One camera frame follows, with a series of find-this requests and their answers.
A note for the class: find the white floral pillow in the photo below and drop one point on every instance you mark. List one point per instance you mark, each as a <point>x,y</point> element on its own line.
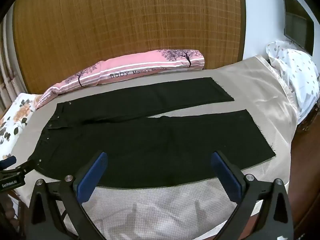
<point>17,120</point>

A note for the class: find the brown bamboo mat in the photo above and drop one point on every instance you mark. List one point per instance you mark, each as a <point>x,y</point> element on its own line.
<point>125,17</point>

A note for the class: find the black pants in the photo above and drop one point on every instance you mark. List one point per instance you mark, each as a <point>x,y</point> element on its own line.
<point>150,150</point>

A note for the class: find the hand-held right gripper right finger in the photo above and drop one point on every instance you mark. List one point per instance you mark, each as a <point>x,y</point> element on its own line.
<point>225,175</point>

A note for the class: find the beige striped curtain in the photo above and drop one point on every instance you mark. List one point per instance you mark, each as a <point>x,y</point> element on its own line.
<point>10,80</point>

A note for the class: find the white dotted cloth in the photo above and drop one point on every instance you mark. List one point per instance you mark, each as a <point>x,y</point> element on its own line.
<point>297,75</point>

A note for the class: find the pink striped tree-print pillow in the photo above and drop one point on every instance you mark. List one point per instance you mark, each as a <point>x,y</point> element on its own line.
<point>130,67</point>

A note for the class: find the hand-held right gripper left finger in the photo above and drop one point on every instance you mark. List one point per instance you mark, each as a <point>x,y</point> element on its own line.
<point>92,173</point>

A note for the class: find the beige blanket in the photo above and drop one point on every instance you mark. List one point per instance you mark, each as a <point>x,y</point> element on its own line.
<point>262,100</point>

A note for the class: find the black flat screen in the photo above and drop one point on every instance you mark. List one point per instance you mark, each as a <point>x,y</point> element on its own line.
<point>297,27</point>

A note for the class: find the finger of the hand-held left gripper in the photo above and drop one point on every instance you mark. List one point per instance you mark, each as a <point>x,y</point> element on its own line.
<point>7,161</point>
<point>26,167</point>

